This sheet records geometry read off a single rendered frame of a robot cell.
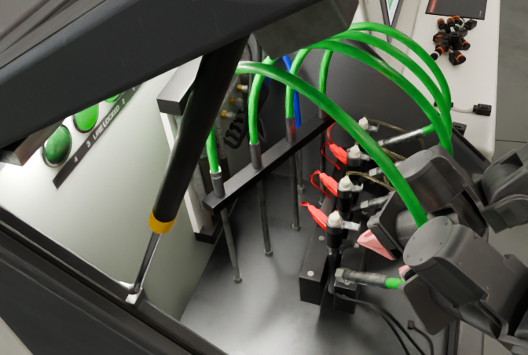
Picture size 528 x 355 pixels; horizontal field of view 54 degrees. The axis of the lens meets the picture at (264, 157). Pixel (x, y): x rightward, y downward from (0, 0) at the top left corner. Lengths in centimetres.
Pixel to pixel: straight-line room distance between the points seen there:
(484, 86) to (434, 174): 71
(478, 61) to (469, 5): 28
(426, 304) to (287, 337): 48
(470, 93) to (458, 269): 89
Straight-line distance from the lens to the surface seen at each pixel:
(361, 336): 105
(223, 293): 110
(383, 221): 74
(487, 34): 154
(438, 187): 67
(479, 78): 137
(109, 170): 73
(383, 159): 57
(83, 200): 70
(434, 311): 61
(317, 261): 95
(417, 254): 49
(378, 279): 73
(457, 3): 167
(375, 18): 111
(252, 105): 83
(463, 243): 47
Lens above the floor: 176
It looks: 44 degrees down
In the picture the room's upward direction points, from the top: 6 degrees counter-clockwise
